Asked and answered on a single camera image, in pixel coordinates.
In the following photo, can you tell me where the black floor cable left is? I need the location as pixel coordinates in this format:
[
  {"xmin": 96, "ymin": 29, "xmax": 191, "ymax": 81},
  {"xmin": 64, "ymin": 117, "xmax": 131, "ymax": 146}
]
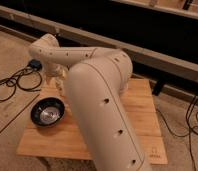
[{"xmin": 0, "ymin": 66, "xmax": 44, "ymax": 105}]

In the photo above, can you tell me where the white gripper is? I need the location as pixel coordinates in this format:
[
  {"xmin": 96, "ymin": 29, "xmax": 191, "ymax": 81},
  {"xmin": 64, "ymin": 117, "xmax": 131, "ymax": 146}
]
[{"xmin": 45, "ymin": 64, "xmax": 68, "ymax": 96}]

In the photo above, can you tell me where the wooden board table top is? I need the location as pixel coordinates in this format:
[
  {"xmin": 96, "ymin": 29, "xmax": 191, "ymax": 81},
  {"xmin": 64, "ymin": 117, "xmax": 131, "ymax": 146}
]
[{"xmin": 17, "ymin": 79, "xmax": 168, "ymax": 164}]

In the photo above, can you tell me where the black power adapter box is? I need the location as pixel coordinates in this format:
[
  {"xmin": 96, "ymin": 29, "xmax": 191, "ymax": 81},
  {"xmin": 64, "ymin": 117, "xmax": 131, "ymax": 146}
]
[{"xmin": 28, "ymin": 59, "xmax": 42, "ymax": 71}]

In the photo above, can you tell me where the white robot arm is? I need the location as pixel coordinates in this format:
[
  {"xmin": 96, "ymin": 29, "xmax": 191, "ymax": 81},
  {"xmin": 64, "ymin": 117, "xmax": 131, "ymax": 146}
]
[{"xmin": 28, "ymin": 34, "xmax": 152, "ymax": 171}]

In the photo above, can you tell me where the black metal bowl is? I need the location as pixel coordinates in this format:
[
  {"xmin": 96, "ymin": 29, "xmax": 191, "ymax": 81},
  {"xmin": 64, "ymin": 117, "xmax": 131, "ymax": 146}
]
[{"xmin": 30, "ymin": 97, "xmax": 65, "ymax": 127}]

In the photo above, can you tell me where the black floor cable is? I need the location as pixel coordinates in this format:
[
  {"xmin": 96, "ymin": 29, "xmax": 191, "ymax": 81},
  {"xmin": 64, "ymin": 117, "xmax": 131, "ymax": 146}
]
[
  {"xmin": 156, "ymin": 94, "xmax": 198, "ymax": 171},
  {"xmin": 0, "ymin": 66, "xmax": 44, "ymax": 105}
]

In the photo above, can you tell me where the wooden rail beam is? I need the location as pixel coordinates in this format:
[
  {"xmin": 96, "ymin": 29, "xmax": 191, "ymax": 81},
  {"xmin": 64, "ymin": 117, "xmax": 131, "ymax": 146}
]
[{"xmin": 0, "ymin": 5, "xmax": 198, "ymax": 82}]

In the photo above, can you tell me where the black floor cable right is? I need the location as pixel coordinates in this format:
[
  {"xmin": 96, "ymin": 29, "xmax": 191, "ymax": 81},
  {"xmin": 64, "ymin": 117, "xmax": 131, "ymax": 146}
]
[{"xmin": 156, "ymin": 94, "xmax": 198, "ymax": 171}]

